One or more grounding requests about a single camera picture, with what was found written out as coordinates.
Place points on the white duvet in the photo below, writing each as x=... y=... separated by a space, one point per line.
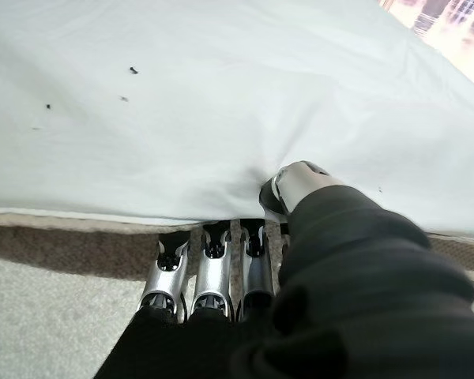
x=221 y=98

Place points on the beige woven bed runner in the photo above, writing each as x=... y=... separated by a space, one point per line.
x=55 y=308

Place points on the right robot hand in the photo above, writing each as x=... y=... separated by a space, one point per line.
x=359 y=296

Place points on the large bright window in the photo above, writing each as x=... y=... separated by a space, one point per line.
x=454 y=27

